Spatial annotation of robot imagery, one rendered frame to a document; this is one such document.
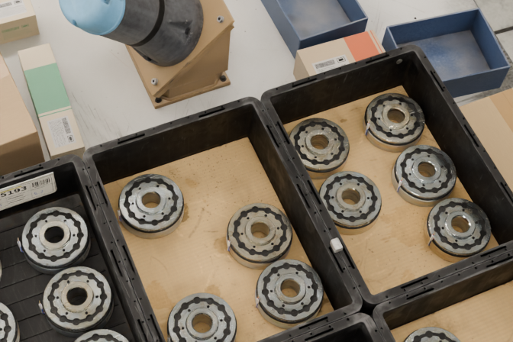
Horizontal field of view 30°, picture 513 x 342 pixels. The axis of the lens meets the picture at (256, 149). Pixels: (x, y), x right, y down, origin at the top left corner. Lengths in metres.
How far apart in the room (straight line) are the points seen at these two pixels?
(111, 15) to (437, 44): 0.70
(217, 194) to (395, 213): 0.29
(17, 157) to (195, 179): 0.29
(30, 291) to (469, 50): 0.99
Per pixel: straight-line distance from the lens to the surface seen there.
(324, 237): 1.43
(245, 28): 1.92
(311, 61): 1.79
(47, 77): 1.78
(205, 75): 1.78
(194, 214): 1.54
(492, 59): 1.93
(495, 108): 1.70
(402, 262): 1.54
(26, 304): 1.50
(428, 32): 1.94
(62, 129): 1.72
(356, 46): 1.82
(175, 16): 1.68
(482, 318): 1.54
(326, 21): 1.94
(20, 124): 1.56
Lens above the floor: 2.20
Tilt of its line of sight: 59 degrees down
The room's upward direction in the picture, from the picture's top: 7 degrees clockwise
